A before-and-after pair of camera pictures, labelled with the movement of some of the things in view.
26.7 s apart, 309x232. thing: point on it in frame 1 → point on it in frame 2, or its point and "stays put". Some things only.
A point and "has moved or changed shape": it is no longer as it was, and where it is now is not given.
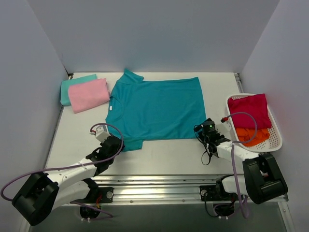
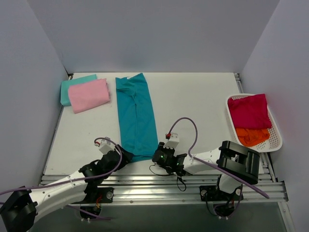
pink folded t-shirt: (89, 94) stays put
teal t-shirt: (141, 108) has moved or changed shape
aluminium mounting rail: (157, 188) stays put
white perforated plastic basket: (273, 142) stays put
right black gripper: (203, 136) → (161, 146)
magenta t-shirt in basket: (257, 105) stays put
